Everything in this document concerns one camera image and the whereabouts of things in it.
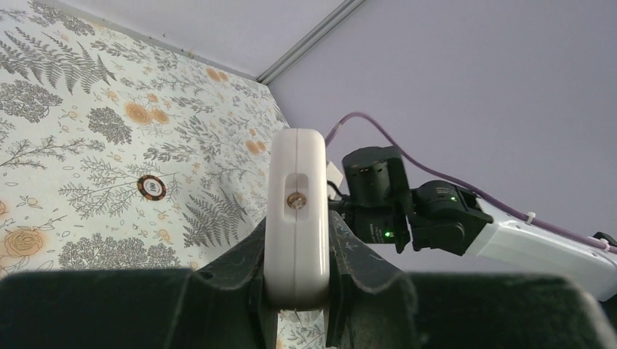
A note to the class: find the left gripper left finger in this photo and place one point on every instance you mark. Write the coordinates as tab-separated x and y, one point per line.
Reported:
222	305

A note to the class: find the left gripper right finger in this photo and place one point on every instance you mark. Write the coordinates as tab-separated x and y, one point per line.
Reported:
374	304

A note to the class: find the white red remote control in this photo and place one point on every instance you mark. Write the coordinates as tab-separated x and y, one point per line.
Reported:
296	263

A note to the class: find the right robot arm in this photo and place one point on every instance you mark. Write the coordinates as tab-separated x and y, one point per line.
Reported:
381	208

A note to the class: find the floral table mat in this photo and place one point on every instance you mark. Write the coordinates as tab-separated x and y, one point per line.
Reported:
119	155

